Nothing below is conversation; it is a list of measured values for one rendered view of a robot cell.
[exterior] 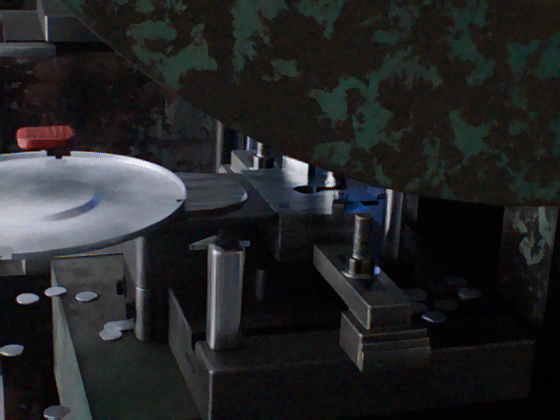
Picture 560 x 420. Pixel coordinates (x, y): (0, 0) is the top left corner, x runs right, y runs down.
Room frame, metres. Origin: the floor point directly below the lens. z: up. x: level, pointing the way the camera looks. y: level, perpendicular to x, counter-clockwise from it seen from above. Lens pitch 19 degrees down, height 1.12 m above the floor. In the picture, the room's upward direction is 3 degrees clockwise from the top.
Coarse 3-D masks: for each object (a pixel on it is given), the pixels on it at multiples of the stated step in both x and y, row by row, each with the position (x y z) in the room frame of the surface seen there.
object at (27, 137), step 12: (24, 132) 1.29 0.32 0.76; (36, 132) 1.30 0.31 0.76; (48, 132) 1.29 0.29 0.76; (60, 132) 1.30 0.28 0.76; (72, 132) 1.30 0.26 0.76; (24, 144) 1.27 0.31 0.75; (36, 144) 1.27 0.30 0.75; (48, 144) 1.27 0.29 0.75; (60, 144) 1.27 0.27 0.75; (72, 144) 1.28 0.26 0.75; (48, 156) 1.29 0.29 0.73
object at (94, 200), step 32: (0, 160) 1.09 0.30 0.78; (32, 160) 1.10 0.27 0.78; (96, 160) 1.10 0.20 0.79; (128, 160) 1.09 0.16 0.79; (0, 192) 0.97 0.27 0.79; (32, 192) 0.97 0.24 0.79; (64, 192) 0.98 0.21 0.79; (96, 192) 0.98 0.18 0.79; (128, 192) 0.99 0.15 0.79; (160, 192) 1.00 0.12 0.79; (0, 224) 0.90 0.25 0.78; (32, 224) 0.90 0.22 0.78; (64, 224) 0.91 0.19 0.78; (96, 224) 0.91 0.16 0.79; (128, 224) 0.91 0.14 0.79; (160, 224) 0.90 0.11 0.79; (32, 256) 0.83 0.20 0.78
